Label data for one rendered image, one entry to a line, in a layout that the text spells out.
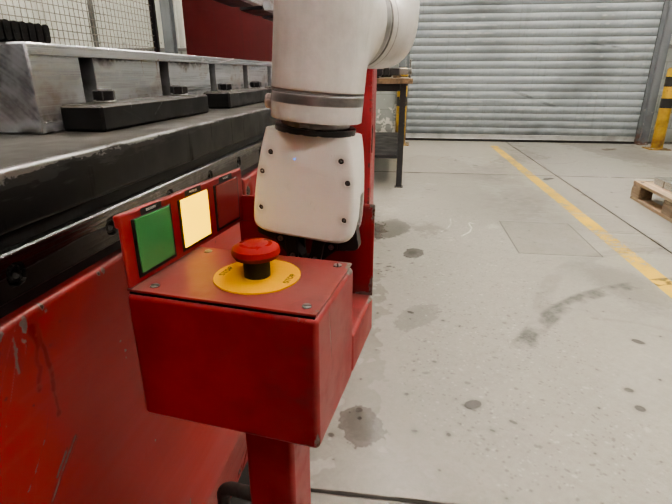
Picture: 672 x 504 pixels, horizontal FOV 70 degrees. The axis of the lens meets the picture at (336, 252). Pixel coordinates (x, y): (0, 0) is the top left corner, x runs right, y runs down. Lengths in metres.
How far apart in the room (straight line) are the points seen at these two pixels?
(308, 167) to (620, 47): 7.55
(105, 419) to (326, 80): 0.39
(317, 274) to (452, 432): 1.10
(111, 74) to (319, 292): 0.49
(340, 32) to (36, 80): 0.36
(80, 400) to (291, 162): 0.29
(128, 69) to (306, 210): 0.43
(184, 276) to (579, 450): 1.27
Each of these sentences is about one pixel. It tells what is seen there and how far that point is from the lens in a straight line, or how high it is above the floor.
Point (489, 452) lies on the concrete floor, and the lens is 1.43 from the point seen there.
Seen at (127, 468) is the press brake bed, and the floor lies 0.54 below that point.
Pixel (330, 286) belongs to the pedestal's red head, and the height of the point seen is 0.78.
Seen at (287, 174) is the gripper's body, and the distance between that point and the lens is 0.44.
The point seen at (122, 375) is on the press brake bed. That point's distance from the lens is 0.56.
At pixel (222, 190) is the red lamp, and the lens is 0.51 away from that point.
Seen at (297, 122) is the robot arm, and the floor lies 0.90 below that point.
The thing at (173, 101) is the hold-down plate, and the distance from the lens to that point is 0.77.
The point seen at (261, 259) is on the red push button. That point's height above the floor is 0.80.
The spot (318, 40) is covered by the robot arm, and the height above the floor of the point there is 0.96.
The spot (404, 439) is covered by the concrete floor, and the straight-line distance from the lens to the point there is 1.41.
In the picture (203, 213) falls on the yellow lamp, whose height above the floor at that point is 0.81.
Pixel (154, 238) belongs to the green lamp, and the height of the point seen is 0.81.
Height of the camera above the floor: 0.94
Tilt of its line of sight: 21 degrees down
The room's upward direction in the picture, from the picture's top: straight up
